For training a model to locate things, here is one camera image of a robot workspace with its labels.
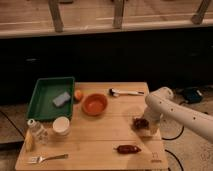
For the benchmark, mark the dark red chili pepper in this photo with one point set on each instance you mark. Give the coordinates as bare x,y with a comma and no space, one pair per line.
127,149

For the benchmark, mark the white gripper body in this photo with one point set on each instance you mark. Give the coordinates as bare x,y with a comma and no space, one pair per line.
153,126

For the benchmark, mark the blue device on floor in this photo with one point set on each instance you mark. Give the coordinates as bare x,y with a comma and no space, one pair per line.
192,95

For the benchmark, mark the dark purple grape bunch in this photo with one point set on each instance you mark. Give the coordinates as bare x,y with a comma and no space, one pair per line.
140,123

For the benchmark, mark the green plastic tray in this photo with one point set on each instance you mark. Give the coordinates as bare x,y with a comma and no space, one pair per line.
41,106

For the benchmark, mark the white paper cup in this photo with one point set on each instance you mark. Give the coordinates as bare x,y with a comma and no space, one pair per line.
61,125

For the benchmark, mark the yellow corn cob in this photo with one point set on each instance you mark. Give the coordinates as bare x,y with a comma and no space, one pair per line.
29,142

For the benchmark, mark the red bowl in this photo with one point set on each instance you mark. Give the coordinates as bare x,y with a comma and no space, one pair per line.
95,104

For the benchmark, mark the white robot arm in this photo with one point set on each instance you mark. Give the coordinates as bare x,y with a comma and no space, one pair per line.
160,103

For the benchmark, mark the small orange fruit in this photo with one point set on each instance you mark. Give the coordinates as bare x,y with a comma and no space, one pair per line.
78,95

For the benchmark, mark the clear plastic bottle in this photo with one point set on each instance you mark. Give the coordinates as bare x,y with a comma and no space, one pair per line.
38,131

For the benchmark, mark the blue sponge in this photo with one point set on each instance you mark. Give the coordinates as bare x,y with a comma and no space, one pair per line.
61,99

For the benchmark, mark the silver fork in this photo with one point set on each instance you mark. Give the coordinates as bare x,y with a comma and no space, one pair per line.
40,159

